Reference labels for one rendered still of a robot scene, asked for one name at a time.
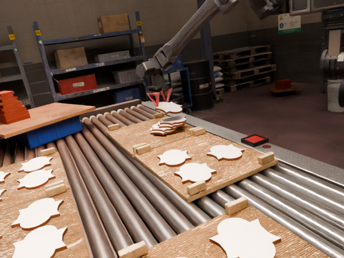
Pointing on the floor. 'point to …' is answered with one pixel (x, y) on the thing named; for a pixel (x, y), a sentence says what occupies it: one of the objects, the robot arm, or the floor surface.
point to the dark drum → (197, 84)
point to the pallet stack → (244, 66)
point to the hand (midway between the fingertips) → (161, 103)
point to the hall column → (207, 51)
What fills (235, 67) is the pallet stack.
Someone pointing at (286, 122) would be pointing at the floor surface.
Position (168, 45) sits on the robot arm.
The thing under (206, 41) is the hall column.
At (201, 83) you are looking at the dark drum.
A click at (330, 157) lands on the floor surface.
